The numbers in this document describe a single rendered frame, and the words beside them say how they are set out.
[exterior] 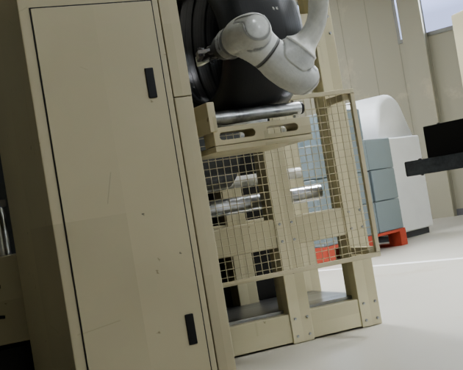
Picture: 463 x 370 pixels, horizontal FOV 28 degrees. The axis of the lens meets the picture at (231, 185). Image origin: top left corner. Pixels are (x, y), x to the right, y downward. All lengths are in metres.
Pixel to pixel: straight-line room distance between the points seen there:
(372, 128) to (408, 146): 0.49
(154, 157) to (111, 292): 0.34
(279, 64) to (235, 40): 0.14
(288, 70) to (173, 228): 0.56
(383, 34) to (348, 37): 0.53
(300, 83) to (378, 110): 6.35
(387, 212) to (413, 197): 1.08
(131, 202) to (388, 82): 9.79
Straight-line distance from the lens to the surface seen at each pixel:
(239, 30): 2.44
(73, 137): 2.21
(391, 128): 8.97
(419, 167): 2.46
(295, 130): 3.11
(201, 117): 3.03
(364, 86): 12.10
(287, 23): 3.07
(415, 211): 9.05
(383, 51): 11.95
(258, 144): 3.05
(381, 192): 7.95
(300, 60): 2.50
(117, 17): 2.30
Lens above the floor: 0.62
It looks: 1 degrees up
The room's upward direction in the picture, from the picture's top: 9 degrees counter-clockwise
